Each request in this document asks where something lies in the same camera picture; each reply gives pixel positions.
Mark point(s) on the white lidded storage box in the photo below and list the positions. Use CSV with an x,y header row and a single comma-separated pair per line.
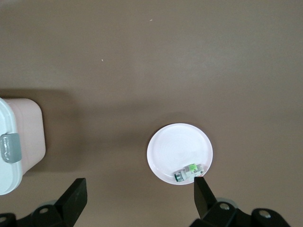
x,y
28,132

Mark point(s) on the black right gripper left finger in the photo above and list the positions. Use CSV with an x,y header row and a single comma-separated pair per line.
x,y
73,201

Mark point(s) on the pink round plate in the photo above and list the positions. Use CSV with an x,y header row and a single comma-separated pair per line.
x,y
180,146

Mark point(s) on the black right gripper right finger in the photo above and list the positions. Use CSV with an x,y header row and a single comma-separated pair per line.
x,y
203,201

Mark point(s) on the white green circuit breaker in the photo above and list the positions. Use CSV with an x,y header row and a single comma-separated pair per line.
x,y
187,173

